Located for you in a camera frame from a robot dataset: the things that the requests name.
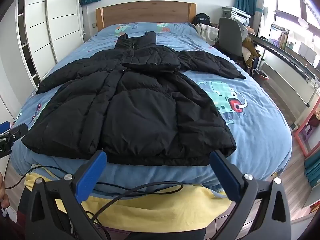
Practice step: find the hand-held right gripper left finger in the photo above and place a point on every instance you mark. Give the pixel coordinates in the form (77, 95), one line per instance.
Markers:
(91, 175)

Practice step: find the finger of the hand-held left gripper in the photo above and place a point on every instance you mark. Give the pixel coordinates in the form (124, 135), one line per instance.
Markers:
(18, 132)
(4, 127)

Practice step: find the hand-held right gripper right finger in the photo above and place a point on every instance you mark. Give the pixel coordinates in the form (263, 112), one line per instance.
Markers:
(225, 177)

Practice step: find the black puffer coat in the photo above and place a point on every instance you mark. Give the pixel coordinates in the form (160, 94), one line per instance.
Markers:
(140, 110)

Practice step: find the person's left hand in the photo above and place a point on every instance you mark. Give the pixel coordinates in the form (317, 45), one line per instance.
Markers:
(3, 192)

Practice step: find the bed with blue printed duvet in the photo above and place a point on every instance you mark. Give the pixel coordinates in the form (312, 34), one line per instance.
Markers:
(250, 130)

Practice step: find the yellow blanket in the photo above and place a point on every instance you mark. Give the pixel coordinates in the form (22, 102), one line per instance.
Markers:
(155, 210)

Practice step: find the pink stool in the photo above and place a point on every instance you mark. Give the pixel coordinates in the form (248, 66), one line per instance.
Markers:
(303, 140)

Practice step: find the grey trash bin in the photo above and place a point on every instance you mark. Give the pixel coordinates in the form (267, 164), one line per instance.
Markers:
(261, 77)

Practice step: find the white wardrobe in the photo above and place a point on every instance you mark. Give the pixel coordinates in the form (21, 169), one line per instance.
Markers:
(60, 30)

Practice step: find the mustard garment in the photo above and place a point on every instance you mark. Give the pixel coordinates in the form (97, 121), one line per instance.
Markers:
(250, 47)

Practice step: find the grey chair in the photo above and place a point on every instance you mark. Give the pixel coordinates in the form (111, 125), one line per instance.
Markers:
(230, 37)

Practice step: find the beige cloth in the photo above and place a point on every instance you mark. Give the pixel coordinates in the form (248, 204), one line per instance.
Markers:
(206, 33)

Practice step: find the black backpack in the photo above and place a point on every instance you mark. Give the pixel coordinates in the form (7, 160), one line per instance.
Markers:
(203, 18)

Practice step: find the white printer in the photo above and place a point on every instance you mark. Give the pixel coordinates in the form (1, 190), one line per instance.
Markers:
(237, 15)

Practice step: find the wooden headboard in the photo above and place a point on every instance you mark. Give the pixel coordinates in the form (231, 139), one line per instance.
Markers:
(145, 12)

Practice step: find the grey metal rail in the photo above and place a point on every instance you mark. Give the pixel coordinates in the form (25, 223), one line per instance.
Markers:
(287, 52)

